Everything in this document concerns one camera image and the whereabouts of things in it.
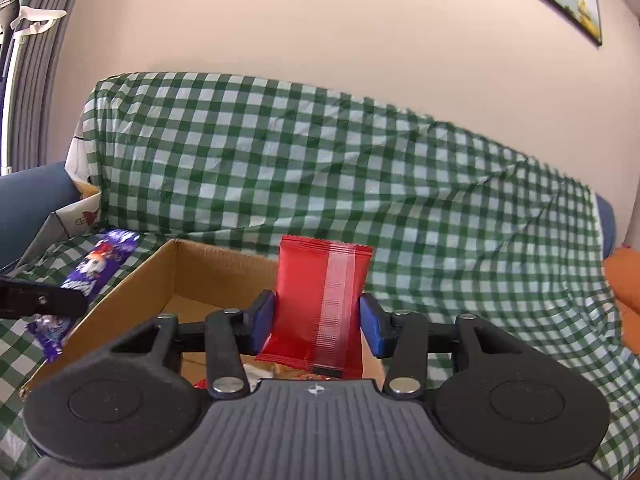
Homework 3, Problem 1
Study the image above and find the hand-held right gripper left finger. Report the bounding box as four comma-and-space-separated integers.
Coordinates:
107, 289, 276, 401

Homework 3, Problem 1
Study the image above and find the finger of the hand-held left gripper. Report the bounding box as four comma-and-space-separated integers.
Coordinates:
0, 276, 88, 320

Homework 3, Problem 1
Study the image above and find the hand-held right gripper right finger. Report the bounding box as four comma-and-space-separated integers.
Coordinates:
360, 292, 507, 401

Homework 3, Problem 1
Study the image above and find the plain red snack packet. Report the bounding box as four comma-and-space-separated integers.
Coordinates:
255, 234, 375, 381

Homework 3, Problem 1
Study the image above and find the purple snack packet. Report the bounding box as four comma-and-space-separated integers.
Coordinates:
26, 229, 139, 363

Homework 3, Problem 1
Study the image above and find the brown cardboard box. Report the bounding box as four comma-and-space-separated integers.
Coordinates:
20, 238, 386, 398

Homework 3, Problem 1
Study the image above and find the green white checked cloth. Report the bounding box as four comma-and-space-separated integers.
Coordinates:
0, 72, 640, 480

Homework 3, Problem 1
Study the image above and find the grey curtain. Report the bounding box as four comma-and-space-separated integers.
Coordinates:
0, 0, 93, 176

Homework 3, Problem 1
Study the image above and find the orange cushion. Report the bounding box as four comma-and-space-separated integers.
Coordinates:
602, 246, 640, 353

